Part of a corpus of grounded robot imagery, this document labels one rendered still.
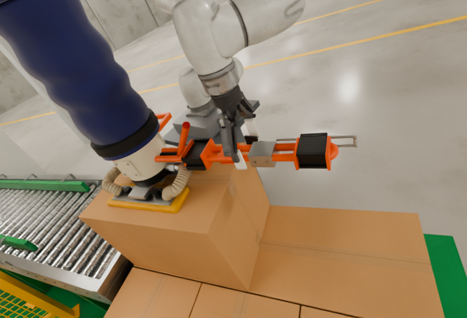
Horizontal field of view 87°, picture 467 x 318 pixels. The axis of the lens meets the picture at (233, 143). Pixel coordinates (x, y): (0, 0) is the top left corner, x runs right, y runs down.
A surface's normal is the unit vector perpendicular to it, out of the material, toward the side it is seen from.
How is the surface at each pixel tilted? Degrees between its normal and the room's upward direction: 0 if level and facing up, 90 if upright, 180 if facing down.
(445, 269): 0
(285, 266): 0
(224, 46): 98
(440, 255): 0
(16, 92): 90
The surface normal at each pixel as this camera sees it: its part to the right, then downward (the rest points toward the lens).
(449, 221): -0.33, -0.76
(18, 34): -0.03, 0.78
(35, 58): 0.00, 0.39
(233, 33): 0.37, 0.50
